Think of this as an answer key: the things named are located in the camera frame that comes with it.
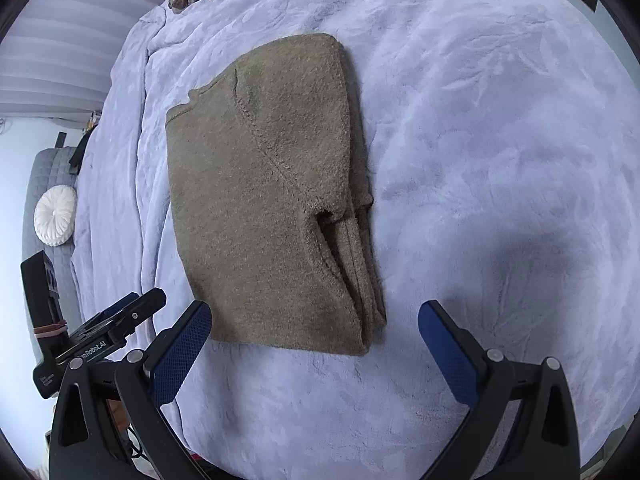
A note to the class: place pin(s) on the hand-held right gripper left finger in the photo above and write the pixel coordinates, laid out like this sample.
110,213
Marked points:
180,355

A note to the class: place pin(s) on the dark hanging cloth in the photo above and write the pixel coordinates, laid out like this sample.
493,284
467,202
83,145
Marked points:
80,152

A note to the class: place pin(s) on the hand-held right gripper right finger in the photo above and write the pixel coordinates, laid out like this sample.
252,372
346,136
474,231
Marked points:
447,355

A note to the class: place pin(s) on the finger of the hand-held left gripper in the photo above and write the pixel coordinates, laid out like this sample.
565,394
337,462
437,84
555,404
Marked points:
117,305
142,307

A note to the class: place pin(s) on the white round cushion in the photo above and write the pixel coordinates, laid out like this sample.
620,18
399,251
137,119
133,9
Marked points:
55,215

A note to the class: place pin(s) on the lavender fleece blanket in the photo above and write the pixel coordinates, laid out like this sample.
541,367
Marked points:
475,160

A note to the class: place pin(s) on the grey quilted sofa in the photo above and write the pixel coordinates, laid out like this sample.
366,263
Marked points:
50,170

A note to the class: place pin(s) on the white window blind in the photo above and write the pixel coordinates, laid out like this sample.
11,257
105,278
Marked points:
55,50

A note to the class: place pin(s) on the olive knitted sweater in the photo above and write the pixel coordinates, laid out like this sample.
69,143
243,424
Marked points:
260,210

